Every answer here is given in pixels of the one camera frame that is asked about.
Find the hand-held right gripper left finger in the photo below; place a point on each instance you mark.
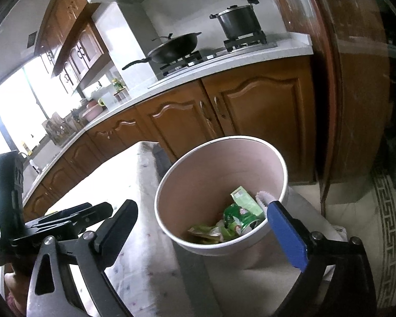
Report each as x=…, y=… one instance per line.
x=118, y=228

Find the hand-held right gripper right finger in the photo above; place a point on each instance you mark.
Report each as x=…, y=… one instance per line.
x=288, y=234

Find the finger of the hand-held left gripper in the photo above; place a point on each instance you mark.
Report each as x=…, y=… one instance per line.
x=70, y=209
x=89, y=218

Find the green snack wrapper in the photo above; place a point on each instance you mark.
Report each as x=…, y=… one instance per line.
x=240, y=219

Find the green drink carton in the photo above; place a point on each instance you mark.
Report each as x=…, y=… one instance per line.
x=245, y=201

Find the yellow-green wrapper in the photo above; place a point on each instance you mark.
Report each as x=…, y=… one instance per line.
x=207, y=232

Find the pink round waste bin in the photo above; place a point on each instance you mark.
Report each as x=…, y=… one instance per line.
x=201, y=171

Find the sink faucet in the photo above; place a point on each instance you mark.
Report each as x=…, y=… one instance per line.
x=32, y=165

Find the speckled white tablecloth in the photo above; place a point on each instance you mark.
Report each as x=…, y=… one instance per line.
x=145, y=270

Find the yellow bottle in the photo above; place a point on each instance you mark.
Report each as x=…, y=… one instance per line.
x=25, y=147

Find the utensil rack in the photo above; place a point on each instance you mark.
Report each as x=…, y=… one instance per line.
x=57, y=128

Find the kitchen window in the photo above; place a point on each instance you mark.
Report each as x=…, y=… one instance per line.
x=13, y=105

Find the pink bowl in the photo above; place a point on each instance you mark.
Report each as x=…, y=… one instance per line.
x=93, y=110

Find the white plastic container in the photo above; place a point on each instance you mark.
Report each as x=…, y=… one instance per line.
x=107, y=99

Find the jar with green plant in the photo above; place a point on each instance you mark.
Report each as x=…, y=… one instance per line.
x=119, y=89

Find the wooden base cabinets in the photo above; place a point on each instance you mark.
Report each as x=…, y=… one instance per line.
x=254, y=109

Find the black wok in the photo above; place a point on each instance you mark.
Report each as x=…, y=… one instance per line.
x=174, y=48

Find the gas stove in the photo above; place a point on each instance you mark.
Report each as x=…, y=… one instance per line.
x=207, y=56

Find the dark cooking pot with lid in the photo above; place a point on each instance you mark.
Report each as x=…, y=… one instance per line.
x=239, y=21

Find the wooden wall cabinets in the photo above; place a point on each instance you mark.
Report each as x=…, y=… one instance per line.
x=79, y=46

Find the wall socket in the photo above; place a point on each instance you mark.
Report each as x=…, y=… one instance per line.
x=31, y=39

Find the wooden door frame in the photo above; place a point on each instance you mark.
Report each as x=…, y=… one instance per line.
x=349, y=72

